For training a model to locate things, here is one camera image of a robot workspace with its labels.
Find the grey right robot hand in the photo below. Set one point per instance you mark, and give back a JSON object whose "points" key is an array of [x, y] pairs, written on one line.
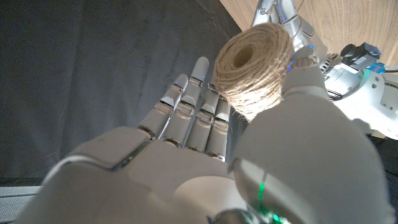
{"points": [[295, 155]]}

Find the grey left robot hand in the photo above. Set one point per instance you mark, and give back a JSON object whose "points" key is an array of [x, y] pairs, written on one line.
{"points": [[300, 28]]}

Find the brown twine spool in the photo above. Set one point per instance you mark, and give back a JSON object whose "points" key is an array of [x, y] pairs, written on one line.
{"points": [[252, 71]]}

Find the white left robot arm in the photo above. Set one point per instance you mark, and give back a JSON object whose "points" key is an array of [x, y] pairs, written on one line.
{"points": [[367, 99]]}

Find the black backdrop curtain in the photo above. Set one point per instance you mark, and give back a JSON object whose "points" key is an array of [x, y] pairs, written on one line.
{"points": [[93, 77]]}

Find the grey perforated panel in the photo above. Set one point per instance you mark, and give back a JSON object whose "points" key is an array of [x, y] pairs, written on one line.
{"points": [[15, 202]]}

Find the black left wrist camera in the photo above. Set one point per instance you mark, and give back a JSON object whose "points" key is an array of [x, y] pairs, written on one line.
{"points": [[359, 56]]}

